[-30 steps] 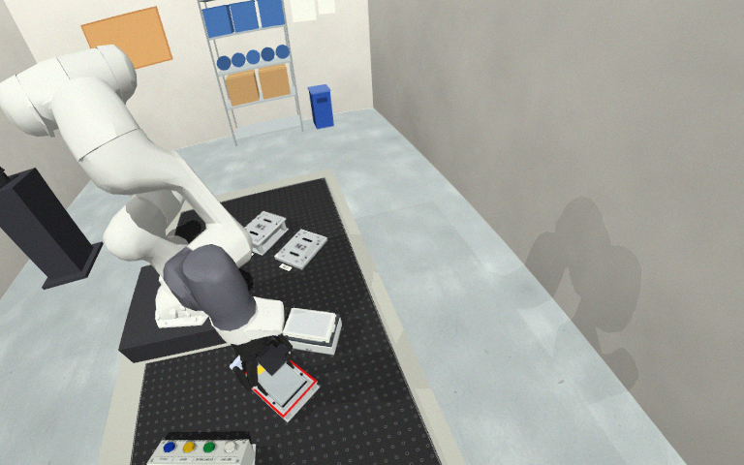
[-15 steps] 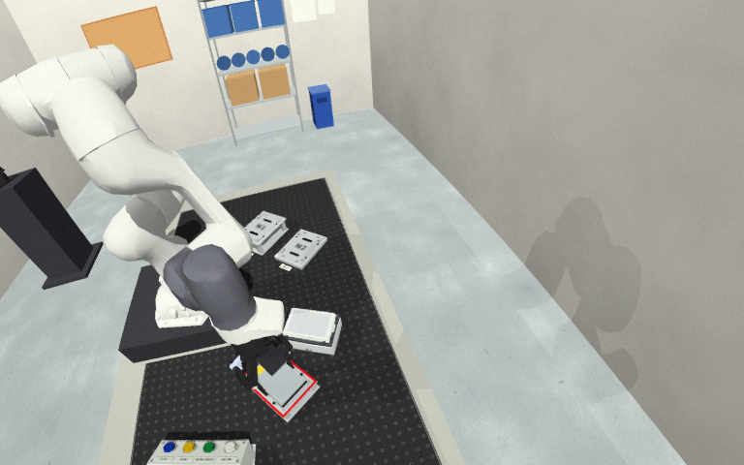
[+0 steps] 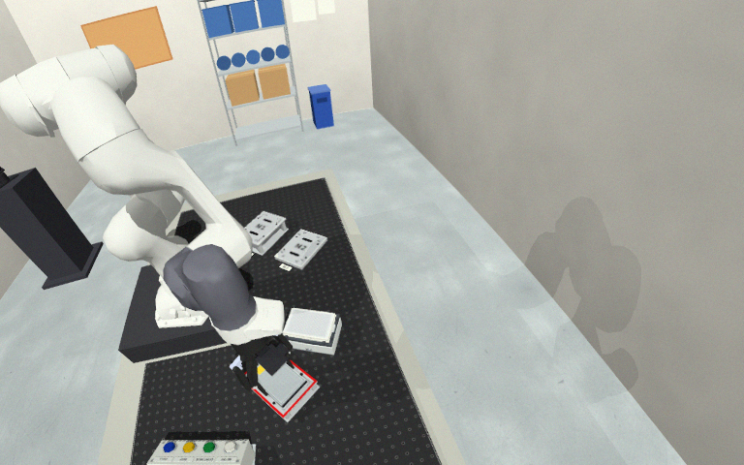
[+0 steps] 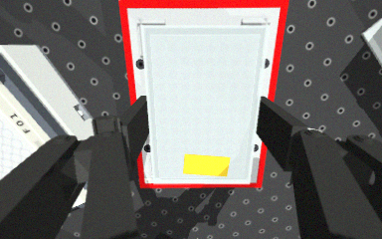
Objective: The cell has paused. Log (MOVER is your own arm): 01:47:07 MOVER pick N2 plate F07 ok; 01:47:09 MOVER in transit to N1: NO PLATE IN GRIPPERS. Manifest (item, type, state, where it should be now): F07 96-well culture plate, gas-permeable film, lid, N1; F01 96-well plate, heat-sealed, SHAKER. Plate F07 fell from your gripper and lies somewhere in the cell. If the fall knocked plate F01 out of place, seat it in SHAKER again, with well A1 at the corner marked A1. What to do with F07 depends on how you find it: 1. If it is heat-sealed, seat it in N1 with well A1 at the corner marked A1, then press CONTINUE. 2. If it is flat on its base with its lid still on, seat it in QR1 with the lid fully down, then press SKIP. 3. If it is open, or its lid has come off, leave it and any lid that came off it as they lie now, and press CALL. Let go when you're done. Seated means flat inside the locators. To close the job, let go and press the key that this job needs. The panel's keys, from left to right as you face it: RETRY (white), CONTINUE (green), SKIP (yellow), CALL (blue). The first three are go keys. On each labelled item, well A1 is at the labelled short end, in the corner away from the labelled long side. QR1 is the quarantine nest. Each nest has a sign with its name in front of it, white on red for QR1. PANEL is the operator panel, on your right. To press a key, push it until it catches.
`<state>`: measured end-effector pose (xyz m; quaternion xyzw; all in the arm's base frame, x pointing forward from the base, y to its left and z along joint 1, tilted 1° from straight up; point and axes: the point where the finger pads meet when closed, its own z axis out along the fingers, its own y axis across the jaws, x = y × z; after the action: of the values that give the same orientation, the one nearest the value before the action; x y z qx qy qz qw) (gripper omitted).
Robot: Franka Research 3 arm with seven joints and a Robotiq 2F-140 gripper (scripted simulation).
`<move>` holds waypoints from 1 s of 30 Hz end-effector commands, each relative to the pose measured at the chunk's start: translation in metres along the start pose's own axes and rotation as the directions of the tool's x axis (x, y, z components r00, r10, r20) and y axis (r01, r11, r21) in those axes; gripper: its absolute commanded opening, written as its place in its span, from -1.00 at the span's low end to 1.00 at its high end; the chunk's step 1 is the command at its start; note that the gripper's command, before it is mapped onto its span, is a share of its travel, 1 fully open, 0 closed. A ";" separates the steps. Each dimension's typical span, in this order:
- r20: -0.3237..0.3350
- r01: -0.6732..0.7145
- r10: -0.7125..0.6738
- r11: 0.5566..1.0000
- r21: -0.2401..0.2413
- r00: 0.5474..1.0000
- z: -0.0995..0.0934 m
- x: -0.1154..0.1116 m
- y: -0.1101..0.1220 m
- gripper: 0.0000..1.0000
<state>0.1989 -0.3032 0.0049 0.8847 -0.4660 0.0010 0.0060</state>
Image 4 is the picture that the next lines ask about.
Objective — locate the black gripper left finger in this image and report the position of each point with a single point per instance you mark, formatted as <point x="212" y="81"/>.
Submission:
<point x="35" y="200"/>

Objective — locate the white operator button panel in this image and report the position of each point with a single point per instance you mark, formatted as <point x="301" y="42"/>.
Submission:
<point x="373" y="38"/>

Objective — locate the white well plate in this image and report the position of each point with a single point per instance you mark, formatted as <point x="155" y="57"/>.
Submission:
<point x="20" y="135"/>

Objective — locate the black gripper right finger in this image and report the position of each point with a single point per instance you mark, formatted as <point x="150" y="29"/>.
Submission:
<point x="330" y="203"/>

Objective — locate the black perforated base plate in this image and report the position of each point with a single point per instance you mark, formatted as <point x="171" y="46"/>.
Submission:
<point x="328" y="78"/>

